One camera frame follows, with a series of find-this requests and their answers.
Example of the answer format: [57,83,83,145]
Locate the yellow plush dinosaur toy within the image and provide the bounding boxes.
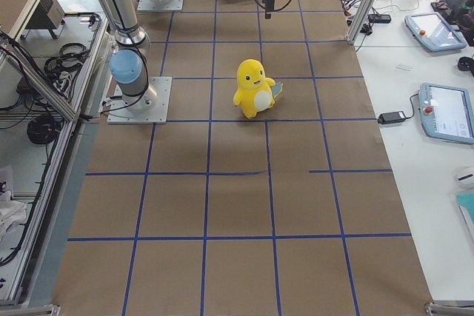
[233,59,283,119]

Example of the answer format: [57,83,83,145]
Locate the blue teach pendant far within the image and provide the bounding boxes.
[404,13,467,52]

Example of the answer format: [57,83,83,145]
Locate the blue teach pendant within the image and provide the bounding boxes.
[418,83,473,145]
[404,13,467,52]

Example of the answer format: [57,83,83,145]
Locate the black power adapter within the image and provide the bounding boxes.
[377,110,407,125]

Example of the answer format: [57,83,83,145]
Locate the blue teach pendant near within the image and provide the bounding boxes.
[418,83,473,145]

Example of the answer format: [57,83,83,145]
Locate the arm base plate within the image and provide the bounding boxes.
[107,76,172,124]
[137,0,184,13]

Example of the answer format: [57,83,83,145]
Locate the black coiled cables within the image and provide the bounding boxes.
[26,114,60,146]

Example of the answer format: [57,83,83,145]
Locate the aluminium side frame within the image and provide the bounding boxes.
[1,0,108,306]

